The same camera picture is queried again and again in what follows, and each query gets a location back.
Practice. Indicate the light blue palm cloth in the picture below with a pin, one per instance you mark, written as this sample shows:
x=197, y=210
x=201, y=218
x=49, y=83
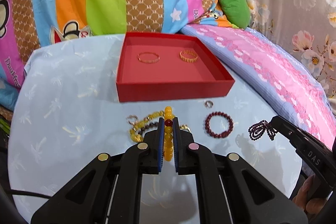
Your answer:
x=68, y=112

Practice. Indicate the grey floral bedsheet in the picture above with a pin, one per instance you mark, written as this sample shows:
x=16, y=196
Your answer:
x=305, y=29

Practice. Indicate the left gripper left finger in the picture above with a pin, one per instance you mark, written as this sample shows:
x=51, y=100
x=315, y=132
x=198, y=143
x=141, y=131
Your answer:
x=107, y=189

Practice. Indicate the right hand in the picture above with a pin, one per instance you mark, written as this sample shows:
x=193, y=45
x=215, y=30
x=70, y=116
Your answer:
x=313, y=206

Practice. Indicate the green pillow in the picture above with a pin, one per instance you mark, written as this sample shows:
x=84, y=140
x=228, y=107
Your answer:
x=237, y=12

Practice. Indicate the thin gold bangle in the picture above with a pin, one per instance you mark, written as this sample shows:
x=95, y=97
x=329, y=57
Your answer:
x=148, y=57

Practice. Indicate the twisted gold bangle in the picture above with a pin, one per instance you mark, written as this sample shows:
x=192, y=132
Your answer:
x=188, y=56

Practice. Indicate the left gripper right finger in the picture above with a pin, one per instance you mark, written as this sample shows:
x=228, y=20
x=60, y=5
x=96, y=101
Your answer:
x=229, y=189

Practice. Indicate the pink floral blue pillow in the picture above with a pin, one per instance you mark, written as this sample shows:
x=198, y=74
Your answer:
x=276, y=75

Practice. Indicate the red jewelry tray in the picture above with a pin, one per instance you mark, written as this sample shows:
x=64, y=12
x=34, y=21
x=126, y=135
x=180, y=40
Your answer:
x=170, y=78

